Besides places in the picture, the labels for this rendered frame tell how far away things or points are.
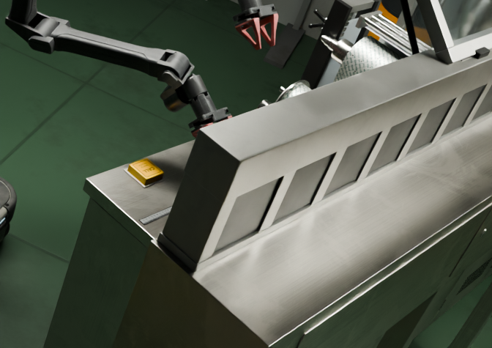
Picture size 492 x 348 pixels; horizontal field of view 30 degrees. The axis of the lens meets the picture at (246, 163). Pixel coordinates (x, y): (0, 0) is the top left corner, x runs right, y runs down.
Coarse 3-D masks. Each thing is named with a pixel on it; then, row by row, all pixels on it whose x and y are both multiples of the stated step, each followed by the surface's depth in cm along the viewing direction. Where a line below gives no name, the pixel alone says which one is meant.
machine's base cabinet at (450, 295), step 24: (96, 216) 239; (96, 240) 241; (120, 240) 235; (72, 264) 250; (96, 264) 244; (120, 264) 238; (480, 264) 372; (72, 288) 253; (96, 288) 246; (120, 288) 240; (456, 288) 361; (72, 312) 256; (96, 312) 249; (120, 312) 243; (432, 312) 352; (48, 336) 266; (72, 336) 258; (96, 336) 252
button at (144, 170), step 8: (144, 160) 248; (128, 168) 245; (136, 168) 244; (144, 168) 245; (152, 168) 246; (136, 176) 244; (144, 176) 242; (152, 176) 244; (160, 176) 246; (144, 184) 243
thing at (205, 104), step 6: (198, 96) 238; (192, 102) 239; (198, 102) 238; (204, 102) 239; (210, 102) 239; (198, 108) 239; (204, 108) 238; (210, 108) 239; (216, 108) 241; (222, 108) 241; (198, 114) 239; (204, 114) 236; (210, 114) 237; (198, 120) 238; (192, 126) 238
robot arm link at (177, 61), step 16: (64, 32) 244; (80, 32) 244; (32, 48) 245; (48, 48) 243; (64, 48) 245; (80, 48) 243; (96, 48) 241; (112, 48) 240; (128, 48) 240; (144, 48) 240; (128, 64) 241; (144, 64) 238; (160, 64) 236; (176, 64) 236; (160, 80) 239
